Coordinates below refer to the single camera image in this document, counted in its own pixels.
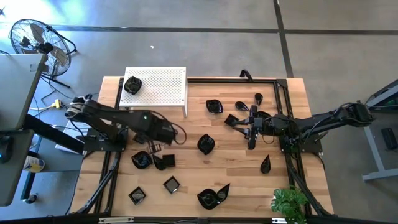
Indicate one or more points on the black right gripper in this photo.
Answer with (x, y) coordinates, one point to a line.
(259, 126)

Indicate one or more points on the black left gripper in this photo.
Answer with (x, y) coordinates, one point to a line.
(161, 132)

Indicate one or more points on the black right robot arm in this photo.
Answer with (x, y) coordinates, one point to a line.
(326, 119)

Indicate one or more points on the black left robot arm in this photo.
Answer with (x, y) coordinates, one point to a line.
(102, 113)

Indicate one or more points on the white perforated metal shelf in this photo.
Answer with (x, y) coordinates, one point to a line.
(168, 99)

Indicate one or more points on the green leafy plant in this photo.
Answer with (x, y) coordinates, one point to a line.
(289, 200)

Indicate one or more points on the yellow power plug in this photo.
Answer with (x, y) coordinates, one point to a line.
(57, 103)

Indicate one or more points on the white and yellow cup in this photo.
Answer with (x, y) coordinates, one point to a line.
(33, 164)

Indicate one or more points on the black flat device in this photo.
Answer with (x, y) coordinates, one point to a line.
(389, 138)

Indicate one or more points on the light grey desk top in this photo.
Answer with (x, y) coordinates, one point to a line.
(18, 90)

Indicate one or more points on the black computer mouse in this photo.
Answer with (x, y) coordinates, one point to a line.
(4, 149)

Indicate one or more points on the black floor fan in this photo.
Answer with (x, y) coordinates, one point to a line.
(40, 47)

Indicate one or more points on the black aluminium rig frame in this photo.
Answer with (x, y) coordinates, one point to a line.
(233, 80)

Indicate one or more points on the grey metal desk frame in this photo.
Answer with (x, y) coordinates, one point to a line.
(374, 149)

